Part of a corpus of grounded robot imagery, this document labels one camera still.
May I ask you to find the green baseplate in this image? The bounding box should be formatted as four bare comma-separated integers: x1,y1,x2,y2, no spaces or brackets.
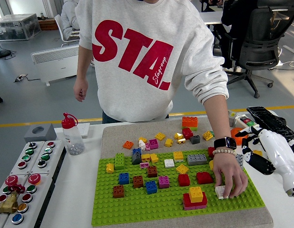
91,148,266,228

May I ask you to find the clear storage crate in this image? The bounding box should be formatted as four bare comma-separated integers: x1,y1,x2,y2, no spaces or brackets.
0,13,42,42

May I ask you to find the bead bracelet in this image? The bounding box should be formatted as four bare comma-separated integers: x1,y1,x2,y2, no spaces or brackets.
212,147,236,157

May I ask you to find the person's left hand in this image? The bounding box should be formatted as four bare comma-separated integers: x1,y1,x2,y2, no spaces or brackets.
212,152,249,199

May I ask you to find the lime green tall toy brick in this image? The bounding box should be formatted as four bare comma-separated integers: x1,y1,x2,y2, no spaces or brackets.
114,153,126,171

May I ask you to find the black office chair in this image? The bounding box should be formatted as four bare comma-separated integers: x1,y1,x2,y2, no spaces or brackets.
225,7,294,98

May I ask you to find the black keyboard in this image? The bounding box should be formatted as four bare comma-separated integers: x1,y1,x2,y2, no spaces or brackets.
246,106,294,140

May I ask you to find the grey floor socket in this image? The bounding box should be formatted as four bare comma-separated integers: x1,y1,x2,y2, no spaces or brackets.
13,74,29,83

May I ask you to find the clear bottle red cap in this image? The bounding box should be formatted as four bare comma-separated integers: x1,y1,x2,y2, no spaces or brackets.
61,112,86,156

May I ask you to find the wooden box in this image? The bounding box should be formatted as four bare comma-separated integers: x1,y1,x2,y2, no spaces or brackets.
38,18,59,31

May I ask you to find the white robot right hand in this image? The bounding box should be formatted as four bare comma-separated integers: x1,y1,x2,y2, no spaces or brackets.
234,125,294,190

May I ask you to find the brass valve red handwheel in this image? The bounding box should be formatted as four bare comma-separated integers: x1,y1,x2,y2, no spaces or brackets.
0,184,26,215

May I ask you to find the black fan base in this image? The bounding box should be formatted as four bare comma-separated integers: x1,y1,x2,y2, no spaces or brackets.
0,38,11,59

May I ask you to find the red sloped toy brick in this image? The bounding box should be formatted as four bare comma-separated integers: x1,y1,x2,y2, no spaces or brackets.
196,172,214,185

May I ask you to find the white switch box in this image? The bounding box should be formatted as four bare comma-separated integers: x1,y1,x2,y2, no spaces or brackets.
235,114,260,130

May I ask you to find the light grey long toy brick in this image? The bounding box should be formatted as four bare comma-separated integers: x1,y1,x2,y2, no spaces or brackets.
187,153,208,166

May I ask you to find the wide pink flat toy brick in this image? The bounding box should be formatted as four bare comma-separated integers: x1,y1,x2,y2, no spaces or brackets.
184,204,207,211

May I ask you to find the white panel heater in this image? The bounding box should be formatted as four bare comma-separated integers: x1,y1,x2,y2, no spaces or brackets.
30,45,80,87

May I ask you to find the yellow and white toy brick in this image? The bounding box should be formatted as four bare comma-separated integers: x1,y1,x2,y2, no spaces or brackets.
173,151,185,163

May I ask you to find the orange fruit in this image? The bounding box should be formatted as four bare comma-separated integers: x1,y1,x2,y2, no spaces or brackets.
230,127,248,143

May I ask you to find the white square toy brick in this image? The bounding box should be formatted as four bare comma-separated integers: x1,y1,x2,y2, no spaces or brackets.
215,185,227,200

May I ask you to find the orange long toy brick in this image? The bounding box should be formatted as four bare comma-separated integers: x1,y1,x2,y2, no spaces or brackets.
182,116,198,128

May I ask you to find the white desk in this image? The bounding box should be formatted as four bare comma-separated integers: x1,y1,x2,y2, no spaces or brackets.
199,11,224,26

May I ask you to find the black wristwatch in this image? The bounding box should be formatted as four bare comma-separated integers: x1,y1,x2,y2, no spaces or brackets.
213,136,237,150

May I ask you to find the grey block with hole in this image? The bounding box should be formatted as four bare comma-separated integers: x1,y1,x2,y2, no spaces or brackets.
23,123,58,143

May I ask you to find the dark grey sloped toy brick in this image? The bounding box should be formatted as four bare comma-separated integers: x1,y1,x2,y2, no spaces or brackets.
132,152,143,165

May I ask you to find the large red toy brick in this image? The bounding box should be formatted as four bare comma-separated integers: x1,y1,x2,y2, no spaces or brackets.
183,192,208,208

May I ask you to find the grey-brown mat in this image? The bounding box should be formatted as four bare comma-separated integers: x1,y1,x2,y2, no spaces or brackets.
99,117,274,228

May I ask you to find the white chair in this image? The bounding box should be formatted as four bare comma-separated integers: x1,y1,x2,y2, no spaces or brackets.
54,14,80,47

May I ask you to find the brown toy brick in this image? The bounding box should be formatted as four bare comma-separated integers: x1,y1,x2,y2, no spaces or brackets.
133,175,145,189
147,166,158,179
113,185,126,199

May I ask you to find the person's right hand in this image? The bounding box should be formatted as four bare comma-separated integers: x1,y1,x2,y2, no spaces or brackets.
73,77,89,103

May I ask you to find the person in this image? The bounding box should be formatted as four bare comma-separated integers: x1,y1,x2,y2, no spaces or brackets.
220,0,257,72
60,0,81,41
73,0,249,200

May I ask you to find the light grey tall toy brick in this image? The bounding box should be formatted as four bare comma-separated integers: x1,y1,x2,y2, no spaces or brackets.
235,154,245,171

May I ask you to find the grey push-button box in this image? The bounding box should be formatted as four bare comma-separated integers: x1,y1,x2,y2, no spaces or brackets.
0,174,29,228
3,174,55,228
29,140,67,183
10,141,46,176

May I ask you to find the grey switch box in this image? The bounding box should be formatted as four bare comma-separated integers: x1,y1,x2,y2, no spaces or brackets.
227,109,238,126

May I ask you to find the white flat wall switch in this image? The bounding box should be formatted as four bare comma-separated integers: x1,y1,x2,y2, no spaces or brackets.
77,123,91,139

